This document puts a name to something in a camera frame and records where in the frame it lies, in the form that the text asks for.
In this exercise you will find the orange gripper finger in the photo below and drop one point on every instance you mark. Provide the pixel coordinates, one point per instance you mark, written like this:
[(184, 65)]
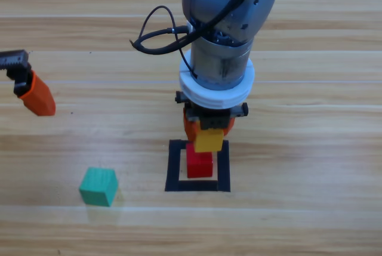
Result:
[(230, 124), (191, 127), (40, 99)]

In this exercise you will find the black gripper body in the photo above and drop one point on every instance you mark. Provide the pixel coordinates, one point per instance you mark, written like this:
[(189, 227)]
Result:
[(215, 120), (13, 60)]

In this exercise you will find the yellow wooden cube block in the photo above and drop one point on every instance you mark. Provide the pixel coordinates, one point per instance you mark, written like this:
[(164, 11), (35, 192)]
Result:
[(209, 141)]

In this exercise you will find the red wooden cube block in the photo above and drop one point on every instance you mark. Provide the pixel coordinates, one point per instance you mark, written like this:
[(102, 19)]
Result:
[(199, 166)]

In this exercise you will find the green wooden cube block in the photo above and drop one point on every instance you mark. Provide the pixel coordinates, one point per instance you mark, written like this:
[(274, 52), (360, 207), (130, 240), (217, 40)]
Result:
[(97, 190)]

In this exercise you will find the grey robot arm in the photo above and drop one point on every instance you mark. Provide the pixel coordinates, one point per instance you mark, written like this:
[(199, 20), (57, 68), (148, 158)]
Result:
[(232, 5)]

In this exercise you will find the black tape rectangle outline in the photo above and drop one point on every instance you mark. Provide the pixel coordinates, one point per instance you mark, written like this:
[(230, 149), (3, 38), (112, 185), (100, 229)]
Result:
[(174, 166)]

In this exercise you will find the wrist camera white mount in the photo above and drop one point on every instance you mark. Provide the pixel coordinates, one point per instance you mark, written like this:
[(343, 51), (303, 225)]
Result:
[(215, 98)]

